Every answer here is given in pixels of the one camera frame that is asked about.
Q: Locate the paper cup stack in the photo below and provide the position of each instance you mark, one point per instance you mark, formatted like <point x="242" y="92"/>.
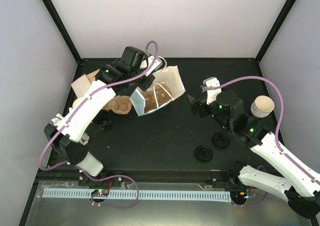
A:
<point x="262" y="106"/>
<point x="76" y="102"/>

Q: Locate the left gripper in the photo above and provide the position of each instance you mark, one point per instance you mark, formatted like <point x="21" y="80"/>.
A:
<point x="146" y="80"/>

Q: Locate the right paper cup stack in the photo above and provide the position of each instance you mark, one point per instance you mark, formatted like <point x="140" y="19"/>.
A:
<point x="262" y="106"/>

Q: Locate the white pink-edged napkin pack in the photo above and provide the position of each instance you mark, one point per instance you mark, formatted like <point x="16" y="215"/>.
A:
<point x="81" y="85"/>

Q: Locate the black right frame post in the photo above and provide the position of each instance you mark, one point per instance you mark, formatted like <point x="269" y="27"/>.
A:
<point x="285" y="10"/>

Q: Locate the black frame post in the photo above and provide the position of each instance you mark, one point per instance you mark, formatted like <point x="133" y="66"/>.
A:
<point x="62" y="29"/>
<point x="285" y="10"/>

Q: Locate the left paper cup stack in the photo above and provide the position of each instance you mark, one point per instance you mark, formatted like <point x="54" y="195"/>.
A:
<point x="76" y="102"/>

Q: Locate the brown pulp cup carrier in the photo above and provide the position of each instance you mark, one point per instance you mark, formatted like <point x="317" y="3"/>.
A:
<point x="159" y="95"/>

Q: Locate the light blue slotted cable duct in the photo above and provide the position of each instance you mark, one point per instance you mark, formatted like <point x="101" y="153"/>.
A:
<point x="156" y="195"/>

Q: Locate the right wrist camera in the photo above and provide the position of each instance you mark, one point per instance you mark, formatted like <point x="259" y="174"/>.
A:
<point x="211" y="87"/>

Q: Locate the black coffee lid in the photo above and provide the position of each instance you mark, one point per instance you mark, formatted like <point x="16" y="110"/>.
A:
<point x="203" y="154"/>
<point x="220" y="140"/>

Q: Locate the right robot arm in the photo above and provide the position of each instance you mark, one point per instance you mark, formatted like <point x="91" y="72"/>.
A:
<point x="298" y="185"/>

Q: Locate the black left frame post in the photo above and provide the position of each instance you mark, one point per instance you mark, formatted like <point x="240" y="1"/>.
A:
<point x="62" y="29"/>

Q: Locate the brown Cakes paper bag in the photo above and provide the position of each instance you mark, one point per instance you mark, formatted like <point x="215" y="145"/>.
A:
<point x="91" y="76"/>

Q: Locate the light blue paper bag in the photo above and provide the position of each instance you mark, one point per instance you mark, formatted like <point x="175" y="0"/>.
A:
<point x="168" y="75"/>

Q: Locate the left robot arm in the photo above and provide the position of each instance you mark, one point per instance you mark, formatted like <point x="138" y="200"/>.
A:
<point x="121" y="77"/>

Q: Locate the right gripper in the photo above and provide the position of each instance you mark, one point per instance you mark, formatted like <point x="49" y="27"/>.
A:
<point x="200" y="106"/>

